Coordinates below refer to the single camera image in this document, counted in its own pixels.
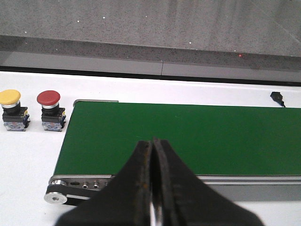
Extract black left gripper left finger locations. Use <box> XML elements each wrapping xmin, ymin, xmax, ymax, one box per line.
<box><xmin>56</xmin><ymin>141</ymin><xmax>151</xmax><ymax>226</ymax></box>

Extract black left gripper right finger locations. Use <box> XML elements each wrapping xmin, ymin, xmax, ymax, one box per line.
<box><xmin>153</xmin><ymin>139</ymin><xmax>263</xmax><ymax>226</ymax></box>

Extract green conveyor belt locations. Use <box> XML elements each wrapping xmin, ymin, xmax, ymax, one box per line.
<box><xmin>55</xmin><ymin>101</ymin><xmax>301</xmax><ymax>176</ymax></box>

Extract conveyor end roller pulley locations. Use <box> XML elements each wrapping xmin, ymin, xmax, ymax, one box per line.
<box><xmin>44</xmin><ymin>179</ymin><xmax>67</xmax><ymax>204</ymax></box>

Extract red push button far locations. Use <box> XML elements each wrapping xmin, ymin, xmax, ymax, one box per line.
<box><xmin>37</xmin><ymin>90</ymin><xmax>66</xmax><ymax>132</ymax></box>

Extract yellow push button far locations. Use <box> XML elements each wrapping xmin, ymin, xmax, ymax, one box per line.
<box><xmin>0</xmin><ymin>89</ymin><xmax>30</xmax><ymax>131</ymax></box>

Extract grey stone counter slab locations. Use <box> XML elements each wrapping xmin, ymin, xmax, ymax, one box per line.
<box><xmin>0</xmin><ymin>0</ymin><xmax>301</xmax><ymax>71</ymax></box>

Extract aluminium conveyor frame rail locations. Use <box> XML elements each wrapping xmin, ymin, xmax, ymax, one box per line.
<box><xmin>48</xmin><ymin>175</ymin><xmax>301</xmax><ymax>205</ymax></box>

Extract black sensor with cable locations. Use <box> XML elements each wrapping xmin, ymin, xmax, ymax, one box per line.
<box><xmin>270</xmin><ymin>91</ymin><xmax>285</xmax><ymax>108</ymax></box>

